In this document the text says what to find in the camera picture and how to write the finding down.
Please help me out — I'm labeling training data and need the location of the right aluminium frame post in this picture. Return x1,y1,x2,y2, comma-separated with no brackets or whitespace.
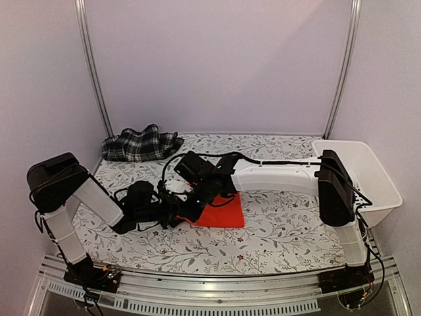
322,0,362,139

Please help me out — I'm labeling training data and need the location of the aluminium frame post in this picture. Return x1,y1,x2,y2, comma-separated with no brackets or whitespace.
74,0,114,137
322,0,362,139

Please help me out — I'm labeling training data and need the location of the floral patterned table cloth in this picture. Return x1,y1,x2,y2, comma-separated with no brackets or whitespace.
72,134,345,275

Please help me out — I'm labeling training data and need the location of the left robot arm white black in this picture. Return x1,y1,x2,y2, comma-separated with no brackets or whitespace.
26,153,182,286

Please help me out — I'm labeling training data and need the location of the black white plaid skirt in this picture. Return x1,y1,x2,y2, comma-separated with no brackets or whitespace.
101,124,184,163

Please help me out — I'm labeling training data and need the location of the left aluminium frame post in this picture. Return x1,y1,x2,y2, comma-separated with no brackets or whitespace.
74,0,114,137

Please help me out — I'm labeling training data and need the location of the front aluminium rail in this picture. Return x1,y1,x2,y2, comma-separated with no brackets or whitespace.
28,255,415,315

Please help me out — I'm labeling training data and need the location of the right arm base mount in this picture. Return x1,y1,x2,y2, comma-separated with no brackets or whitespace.
318,265,374,294

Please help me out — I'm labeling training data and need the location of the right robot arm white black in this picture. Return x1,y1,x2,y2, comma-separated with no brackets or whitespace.
174,149,370,287

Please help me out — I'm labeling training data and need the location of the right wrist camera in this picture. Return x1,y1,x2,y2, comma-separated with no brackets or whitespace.
165,179,192,200

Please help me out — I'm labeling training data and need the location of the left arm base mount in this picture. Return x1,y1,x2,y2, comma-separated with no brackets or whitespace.
64,259,121,294

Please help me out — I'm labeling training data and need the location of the white plastic laundry bin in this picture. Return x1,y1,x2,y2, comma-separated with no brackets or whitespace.
312,140,403,228

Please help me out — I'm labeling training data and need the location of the red garment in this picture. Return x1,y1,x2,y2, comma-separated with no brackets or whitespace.
191,193,245,228

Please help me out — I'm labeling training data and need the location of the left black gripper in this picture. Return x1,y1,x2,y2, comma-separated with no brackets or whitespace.
136,194,188,230

